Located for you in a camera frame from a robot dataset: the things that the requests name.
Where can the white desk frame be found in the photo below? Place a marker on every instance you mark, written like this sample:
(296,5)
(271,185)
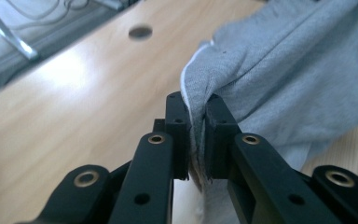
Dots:
(14,42)

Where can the grey shorts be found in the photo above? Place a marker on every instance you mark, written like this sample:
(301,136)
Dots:
(279,77)

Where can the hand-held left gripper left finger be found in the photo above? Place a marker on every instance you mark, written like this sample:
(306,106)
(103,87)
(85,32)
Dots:
(177,140)

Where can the dark round table hole cover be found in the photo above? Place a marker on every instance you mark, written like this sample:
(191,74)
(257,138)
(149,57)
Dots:
(140,32)

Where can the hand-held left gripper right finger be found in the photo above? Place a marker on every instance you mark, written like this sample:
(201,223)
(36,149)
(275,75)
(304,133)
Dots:
(219,143)

